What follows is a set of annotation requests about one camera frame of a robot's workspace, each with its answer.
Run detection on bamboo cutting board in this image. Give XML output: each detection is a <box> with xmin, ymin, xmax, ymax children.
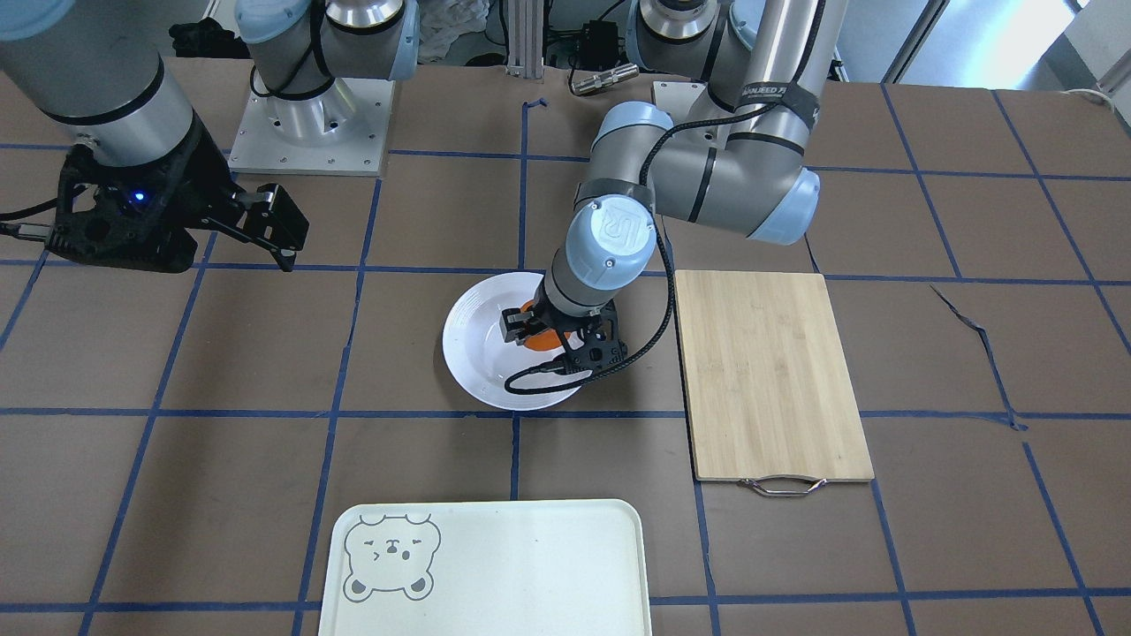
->
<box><xmin>674</xmin><ymin>269</ymin><xmax>874</xmax><ymax>496</ymax></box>

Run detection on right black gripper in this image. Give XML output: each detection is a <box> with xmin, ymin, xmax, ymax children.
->
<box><xmin>185</xmin><ymin>128</ymin><xmax>308</xmax><ymax>270</ymax></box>

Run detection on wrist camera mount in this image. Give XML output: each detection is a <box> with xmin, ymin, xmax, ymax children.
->
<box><xmin>554</xmin><ymin>300</ymin><xmax>627</xmax><ymax>375</ymax></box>
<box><xmin>45</xmin><ymin>144</ymin><xmax>197</xmax><ymax>274</ymax></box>

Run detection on cream bear tray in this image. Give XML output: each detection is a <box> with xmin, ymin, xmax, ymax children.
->
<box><xmin>318</xmin><ymin>499</ymin><xmax>653</xmax><ymax>635</ymax></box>

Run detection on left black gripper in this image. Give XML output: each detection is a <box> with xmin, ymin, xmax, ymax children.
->
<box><xmin>500</xmin><ymin>300</ymin><xmax>610</xmax><ymax>354</ymax></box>

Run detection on black power adapter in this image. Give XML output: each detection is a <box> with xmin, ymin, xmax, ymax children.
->
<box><xmin>578</xmin><ymin>20</ymin><xmax>619</xmax><ymax>70</ymax></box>

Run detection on orange fruit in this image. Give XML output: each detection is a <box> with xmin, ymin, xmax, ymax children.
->
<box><xmin>523</xmin><ymin>326</ymin><xmax>562</xmax><ymax>352</ymax></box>

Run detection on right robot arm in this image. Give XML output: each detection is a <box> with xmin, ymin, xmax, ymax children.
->
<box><xmin>3</xmin><ymin>1</ymin><xmax>420</xmax><ymax>273</ymax></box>

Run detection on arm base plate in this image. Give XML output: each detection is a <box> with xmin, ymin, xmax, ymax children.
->
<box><xmin>651</xmin><ymin>80</ymin><xmax>706</xmax><ymax>119</ymax></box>
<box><xmin>228</xmin><ymin>78</ymin><xmax>399</xmax><ymax>177</ymax></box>

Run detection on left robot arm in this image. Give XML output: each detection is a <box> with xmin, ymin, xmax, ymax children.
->
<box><xmin>501</xmin><ymin>1</ymin><xmax>847</xmax><ymax>344</ymax></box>

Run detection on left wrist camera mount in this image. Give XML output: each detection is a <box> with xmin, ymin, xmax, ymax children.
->
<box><xmin>554</xmin><ymin>300</ymin><xmax>627</xmax><ymax>375</ymax></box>

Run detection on white round plate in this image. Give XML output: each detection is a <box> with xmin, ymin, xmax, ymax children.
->
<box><xmin>442</xmin><ymin>270</ymin><xmax>578</xmax><ymax>411</ymax></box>

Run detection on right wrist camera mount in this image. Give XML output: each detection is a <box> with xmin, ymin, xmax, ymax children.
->
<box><xmin>45</xmin><ymin>144</ymin><xmax>197</xmax><ymax>274</ymax></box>

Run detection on aluminium frame post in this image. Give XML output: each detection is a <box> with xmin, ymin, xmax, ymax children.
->
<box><xmin>506</xmin><ymin>0</ymin><xmax>546</xmax><ymax>83</ymax></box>

